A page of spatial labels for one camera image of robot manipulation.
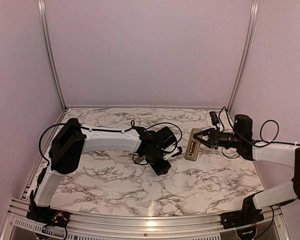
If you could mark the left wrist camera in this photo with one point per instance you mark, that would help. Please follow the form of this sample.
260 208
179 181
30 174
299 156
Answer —
178 151

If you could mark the grey battery cover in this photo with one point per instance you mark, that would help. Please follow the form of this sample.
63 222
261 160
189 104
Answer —
139 159

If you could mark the front aluminium rail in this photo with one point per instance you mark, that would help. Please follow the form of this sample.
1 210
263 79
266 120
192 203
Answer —
88 226

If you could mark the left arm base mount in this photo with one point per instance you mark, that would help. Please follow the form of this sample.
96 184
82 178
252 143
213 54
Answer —
51 217

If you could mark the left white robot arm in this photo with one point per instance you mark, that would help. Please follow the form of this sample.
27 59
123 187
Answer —
75 139

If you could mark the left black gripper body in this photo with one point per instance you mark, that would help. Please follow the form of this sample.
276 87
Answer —
156 164

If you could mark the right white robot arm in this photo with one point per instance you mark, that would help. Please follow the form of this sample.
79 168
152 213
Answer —
241 140

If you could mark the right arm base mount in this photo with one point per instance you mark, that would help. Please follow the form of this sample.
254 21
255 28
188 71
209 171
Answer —
238 218

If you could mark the left aluminium frame post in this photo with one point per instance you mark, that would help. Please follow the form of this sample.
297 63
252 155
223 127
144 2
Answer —
49 51

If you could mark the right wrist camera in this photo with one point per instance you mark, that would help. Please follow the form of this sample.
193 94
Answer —
214 118

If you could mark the aluminium frame post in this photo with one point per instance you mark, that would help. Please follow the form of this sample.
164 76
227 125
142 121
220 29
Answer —
49 51
250 33

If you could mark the right aluminium frame post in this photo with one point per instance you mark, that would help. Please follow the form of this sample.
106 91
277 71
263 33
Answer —
250 33

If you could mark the grey remote control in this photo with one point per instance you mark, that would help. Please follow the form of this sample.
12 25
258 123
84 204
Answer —
195 155

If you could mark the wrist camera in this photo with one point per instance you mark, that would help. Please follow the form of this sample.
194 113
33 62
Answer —
178 151
214 118

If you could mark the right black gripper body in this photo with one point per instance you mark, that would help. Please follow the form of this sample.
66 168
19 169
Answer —
215 143

